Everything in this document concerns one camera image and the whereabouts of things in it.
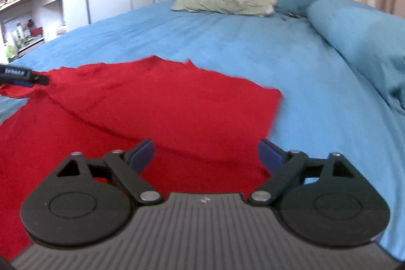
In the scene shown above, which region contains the red knit sweater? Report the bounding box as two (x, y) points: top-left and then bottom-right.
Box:
(1, 57), (282, 260)

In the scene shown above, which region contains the white shelf unit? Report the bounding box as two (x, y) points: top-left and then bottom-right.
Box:
(1, 0), (89, 62)

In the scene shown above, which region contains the blue bed sheet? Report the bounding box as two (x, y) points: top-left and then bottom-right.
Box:
(16, 2), (404, 259)

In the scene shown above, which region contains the rolled blue duvet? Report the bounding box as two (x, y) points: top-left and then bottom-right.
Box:
(307, 0), (404, 113)

